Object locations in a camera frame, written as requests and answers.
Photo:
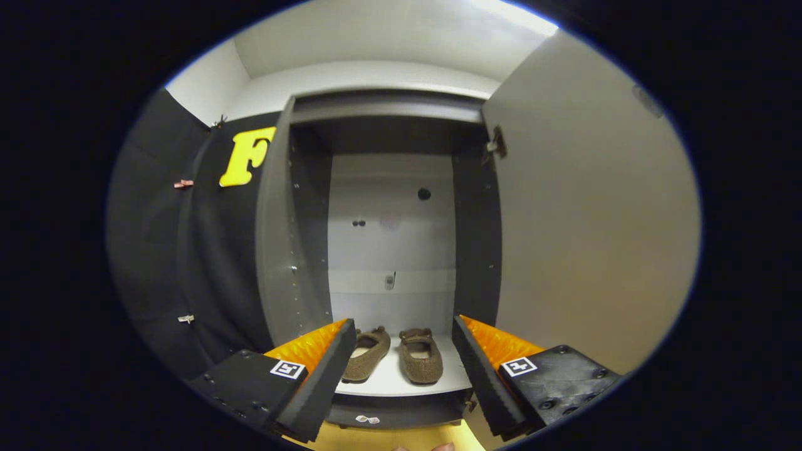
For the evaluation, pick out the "black backdrop cloth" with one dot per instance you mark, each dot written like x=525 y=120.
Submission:
x=188 y=250

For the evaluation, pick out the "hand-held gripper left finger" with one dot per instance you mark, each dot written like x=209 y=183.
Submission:
x=322 y=382

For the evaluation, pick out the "grey shoe cabinet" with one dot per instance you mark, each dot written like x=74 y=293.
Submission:
x=294 y=250

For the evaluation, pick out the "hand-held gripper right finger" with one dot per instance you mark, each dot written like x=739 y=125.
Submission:
x=485 y=382

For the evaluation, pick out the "brown fabric shoe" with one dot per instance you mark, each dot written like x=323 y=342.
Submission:
x=369 y=354
x=421 y=360

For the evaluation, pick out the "beige shoe cabinet door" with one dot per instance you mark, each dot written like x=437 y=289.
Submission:
x=595 y=219

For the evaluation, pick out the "black clip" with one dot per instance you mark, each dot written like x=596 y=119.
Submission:
x=219 y=121

